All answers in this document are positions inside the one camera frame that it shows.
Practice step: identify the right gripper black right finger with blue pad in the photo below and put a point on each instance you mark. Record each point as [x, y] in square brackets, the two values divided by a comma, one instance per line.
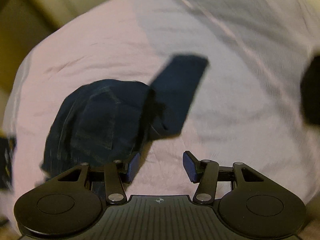
[202, 172]

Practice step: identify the cream panelled wardrobe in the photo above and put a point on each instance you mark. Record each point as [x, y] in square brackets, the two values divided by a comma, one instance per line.
[25, 23]

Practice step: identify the grey pink bed cover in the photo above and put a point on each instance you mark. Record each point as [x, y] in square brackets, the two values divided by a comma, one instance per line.
[227, 76]

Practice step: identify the black garment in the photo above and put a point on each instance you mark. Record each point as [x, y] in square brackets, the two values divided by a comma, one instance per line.
[309, 90]

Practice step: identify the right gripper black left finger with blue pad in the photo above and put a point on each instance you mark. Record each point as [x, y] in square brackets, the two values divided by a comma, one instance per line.
[118, 173]

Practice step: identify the dark blue denim jeans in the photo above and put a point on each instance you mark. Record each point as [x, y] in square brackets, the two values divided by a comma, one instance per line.
[109, 119]

